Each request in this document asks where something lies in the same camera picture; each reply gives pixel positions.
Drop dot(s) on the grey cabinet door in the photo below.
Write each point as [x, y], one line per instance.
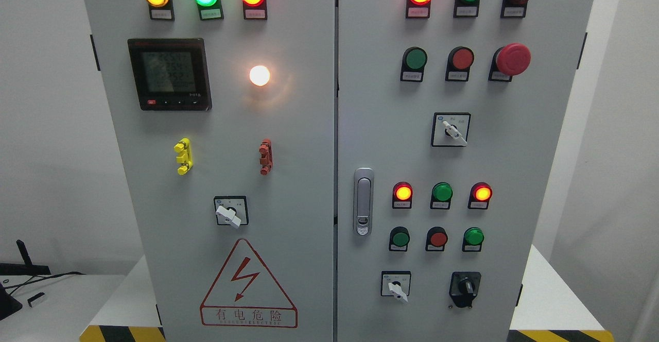
[385, 124]
[290, 209]

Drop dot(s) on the red push button upper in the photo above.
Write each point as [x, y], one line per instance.
[459, 64]

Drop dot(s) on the small black white adapter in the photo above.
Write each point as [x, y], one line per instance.
[36, 299]

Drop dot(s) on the black digital power meter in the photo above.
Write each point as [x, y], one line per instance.
[170, 74]

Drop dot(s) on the red push button lower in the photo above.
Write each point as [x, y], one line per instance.
[436, 239]

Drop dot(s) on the white table left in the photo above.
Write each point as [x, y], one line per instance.
[71, 303]

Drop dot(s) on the red terminal clip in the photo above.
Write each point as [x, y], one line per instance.
[266, 159]

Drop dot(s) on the green push button lower left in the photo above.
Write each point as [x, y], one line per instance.
[399, 239]

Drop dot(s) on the yellow black hazard tape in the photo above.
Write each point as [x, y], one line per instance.
[122, 333]
[560, 335]

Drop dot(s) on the green push button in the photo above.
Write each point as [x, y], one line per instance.
[413, 64]
[473, 238]
[399, 239]

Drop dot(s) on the silver door handle lock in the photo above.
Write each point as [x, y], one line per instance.
[363, 200]

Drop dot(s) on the red emergency stop button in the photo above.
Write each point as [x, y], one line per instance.
[508, 61]

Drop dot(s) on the black rotary knob switch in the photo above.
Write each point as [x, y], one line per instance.
[464, 287]

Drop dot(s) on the white selector switch left door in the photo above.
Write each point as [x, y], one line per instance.
[231, 211]

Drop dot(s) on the red indicator lower right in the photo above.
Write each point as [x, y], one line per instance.
[480, 196]

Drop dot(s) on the yellow indicator light top left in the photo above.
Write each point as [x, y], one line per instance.
[161, 10]

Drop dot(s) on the green lit indicator light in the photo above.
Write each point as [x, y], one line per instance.
[210, 10]

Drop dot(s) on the green push button upper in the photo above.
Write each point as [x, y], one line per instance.
[413, 64]

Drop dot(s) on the green indicator lower middle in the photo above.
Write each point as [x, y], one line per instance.
[441, 196]

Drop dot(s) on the red-yellow indicator light left door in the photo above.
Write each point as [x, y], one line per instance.
[255, 9]

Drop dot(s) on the red push button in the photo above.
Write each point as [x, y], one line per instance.
[436, 239]
[459, 64]

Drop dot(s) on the white table right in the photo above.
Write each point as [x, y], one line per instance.
[546, 301]

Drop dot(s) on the white selector switch lower right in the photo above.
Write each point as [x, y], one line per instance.
[395, 284]

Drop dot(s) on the red lit indicator lower left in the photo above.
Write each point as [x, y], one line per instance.
[402, 194]

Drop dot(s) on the yellow black hazard tape right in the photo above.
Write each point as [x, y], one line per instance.
[560, 335]

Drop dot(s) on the red electric hazard sticker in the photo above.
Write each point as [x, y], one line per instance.
[246, 294]

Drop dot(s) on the yellow black hazard tape left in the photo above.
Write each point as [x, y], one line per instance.
[122, 333]

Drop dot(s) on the grey cabinet right door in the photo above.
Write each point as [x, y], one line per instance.
[385, 124]

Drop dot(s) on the white selector switch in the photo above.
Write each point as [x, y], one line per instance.
[395, 284]
[450, 129]

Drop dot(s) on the green push button lower right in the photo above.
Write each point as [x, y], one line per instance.
[473, 238]

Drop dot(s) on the white table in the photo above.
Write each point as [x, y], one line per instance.
[546, 301]
[71, 303]

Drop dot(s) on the grey cabinet left door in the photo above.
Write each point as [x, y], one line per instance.
[290, 209]

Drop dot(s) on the white glowing lamp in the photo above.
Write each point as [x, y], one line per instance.
[259, 75]

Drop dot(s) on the yellow terminal clip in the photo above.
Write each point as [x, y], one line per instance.
[184, 156]

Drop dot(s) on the white selector switch upper right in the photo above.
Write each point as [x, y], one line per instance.
[450, 129]

